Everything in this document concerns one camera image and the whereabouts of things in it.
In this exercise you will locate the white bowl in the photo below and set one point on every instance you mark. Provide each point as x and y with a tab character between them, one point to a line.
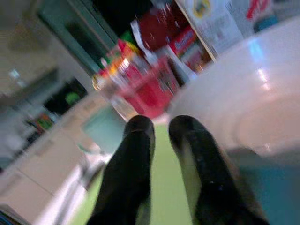
234	105

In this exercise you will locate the red snack box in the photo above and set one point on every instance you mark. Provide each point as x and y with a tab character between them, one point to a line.
185	42

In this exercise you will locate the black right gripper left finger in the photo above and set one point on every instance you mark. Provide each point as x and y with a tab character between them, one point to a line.
126	175

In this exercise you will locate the light green plate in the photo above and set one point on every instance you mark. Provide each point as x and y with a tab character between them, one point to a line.
164	175

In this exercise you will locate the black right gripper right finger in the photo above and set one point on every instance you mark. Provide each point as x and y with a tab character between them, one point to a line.
211	182

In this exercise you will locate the colourful snack packet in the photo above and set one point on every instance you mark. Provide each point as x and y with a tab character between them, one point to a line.
119	54

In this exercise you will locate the clear tub with red contents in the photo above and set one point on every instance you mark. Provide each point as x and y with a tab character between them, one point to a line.
150	96

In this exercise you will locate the mint green cup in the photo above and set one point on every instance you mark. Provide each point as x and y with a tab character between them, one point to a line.
103	133

